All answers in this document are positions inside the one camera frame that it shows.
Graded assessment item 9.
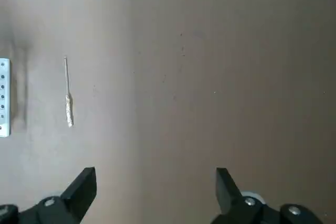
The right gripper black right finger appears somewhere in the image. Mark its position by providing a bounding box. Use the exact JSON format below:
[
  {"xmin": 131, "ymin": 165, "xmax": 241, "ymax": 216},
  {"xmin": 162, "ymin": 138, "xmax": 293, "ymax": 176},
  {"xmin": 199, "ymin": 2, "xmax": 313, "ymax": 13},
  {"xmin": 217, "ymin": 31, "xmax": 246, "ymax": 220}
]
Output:
[{"xmin": 209, "ymin": 167, "xmax": 323, "ymax": 224}]

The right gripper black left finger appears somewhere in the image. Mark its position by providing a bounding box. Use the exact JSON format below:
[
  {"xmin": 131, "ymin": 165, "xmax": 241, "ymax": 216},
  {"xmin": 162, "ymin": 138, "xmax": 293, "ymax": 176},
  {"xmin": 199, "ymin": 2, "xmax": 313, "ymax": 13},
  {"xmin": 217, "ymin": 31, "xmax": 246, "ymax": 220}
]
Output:
[{"xmin": 0, "ymin": 166, "xmax": 97, "ymax": 224}]

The wire test tube brush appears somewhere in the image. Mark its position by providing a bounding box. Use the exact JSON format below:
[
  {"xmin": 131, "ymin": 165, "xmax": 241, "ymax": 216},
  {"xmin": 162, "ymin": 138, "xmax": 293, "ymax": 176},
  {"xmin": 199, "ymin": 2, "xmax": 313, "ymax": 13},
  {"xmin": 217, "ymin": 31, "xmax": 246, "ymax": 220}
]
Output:
[{"xmin": 62, "ymin": 55, "xmax": 75, "ymax": 129}]

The white test tube rack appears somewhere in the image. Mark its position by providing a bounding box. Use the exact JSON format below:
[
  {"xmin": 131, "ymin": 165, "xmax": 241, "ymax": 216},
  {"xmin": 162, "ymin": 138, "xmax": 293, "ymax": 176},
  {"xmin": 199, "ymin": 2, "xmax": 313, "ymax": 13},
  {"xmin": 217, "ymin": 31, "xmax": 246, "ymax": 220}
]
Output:
[{"xmin": 0, "ymin": 58, "xmax": 12, "ymax": 138}]

